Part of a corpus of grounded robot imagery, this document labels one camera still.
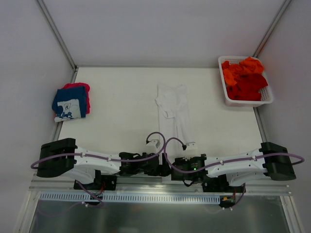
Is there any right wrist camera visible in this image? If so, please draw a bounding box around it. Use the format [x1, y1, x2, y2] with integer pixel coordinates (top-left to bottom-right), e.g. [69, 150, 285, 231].
[182, 142, 197, 150]

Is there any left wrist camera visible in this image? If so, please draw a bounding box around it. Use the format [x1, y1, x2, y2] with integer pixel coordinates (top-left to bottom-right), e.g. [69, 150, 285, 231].
[145, 139, 160, 154]

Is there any white slotted cable duct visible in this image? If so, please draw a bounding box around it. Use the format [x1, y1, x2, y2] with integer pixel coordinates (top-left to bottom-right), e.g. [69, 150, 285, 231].
[39, 192, 221, 205]

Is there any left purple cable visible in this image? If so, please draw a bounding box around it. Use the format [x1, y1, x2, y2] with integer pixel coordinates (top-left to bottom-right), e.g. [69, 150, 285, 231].
[30, 131, 167, 217]

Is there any left aluminium frame post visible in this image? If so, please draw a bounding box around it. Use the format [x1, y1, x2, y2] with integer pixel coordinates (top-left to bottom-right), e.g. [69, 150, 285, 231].
[35, 0, 77, 71]

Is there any right aluminium frame post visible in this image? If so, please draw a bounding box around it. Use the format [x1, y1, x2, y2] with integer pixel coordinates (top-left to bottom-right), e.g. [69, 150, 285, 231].
[253, 0, 292, 58]

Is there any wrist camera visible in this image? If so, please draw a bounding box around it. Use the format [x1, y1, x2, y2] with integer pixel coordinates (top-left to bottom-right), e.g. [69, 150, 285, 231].
[145, 139, 160, 154]
[182, 142, 197, 150]

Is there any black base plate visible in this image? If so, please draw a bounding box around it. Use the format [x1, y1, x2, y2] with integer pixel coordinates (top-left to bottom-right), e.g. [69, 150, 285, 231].
[82, 173, 117, 191]
[202, 176, 243, 193]

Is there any red t-shirt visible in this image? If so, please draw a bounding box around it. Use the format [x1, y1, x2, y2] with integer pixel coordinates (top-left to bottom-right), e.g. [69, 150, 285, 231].
[226, 74, 268, 101]

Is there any purple cable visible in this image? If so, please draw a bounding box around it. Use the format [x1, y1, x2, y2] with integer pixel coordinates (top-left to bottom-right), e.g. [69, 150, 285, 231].
[163, 137, 305, 210]
[30, 131, 167, 217]

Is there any white t-shirt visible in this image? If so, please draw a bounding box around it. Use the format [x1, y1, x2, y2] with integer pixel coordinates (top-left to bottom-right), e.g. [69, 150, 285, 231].
[155, 84, 195, 143]

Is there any folded blue printed t-shirt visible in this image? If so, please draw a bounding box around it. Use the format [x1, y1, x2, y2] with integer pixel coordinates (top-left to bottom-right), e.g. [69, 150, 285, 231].
[52, 89, 86, 123]

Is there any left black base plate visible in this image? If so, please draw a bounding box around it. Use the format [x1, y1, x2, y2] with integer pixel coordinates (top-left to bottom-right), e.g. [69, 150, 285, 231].
[82, 173, 117, 191]

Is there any orange t-shirt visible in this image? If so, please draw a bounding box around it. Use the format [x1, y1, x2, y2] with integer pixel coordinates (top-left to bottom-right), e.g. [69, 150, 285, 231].
[221, 57, 264, 86]

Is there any aluminium mounting rail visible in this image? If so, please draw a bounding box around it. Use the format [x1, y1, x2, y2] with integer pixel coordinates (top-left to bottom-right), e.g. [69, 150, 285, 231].
[29, 174, 293, 196]

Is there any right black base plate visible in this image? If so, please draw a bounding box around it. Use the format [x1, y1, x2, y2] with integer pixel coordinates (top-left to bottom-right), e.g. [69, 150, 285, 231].
[202, 176, 243, 193]

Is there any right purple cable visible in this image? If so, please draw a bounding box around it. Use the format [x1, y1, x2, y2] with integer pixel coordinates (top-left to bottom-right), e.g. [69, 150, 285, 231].
[163, 137, 305, 210]

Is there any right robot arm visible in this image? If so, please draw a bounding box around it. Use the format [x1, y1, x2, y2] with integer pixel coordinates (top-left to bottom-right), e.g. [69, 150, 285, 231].
[171, 142, 296, 193]

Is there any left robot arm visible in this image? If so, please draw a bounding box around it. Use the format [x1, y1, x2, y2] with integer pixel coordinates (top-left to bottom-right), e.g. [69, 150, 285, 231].
[31, 138, 171, 190]

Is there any aluminium frame post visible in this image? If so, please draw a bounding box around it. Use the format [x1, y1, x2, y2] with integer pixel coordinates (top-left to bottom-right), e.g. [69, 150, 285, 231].
[253, 0, 292, 58]
[35, 0, 77, 71]

